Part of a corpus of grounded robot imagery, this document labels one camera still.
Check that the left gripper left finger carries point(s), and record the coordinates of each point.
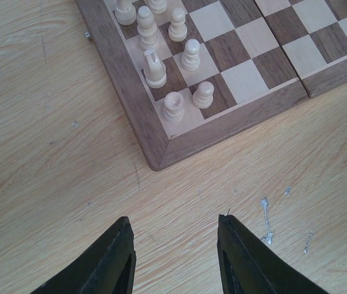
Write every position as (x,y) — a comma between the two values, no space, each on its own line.
(106,266)

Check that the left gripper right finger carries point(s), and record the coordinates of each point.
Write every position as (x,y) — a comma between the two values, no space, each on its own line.
(247,265)

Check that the wooden chess board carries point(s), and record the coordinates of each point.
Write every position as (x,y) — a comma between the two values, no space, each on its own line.
(263,58)

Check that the white pawn near corner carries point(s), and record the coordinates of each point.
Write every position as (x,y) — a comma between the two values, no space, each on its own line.
(204,95)

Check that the white rook near corner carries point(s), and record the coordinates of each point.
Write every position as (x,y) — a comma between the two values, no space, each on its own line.
(173,107)

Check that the white knight near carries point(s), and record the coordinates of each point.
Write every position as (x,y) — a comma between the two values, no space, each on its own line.
(154,69)

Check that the white bishop near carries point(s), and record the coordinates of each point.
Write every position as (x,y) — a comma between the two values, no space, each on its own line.
(147,28)

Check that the white queen piece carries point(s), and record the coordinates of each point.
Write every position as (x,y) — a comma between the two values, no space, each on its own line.
(125,12)

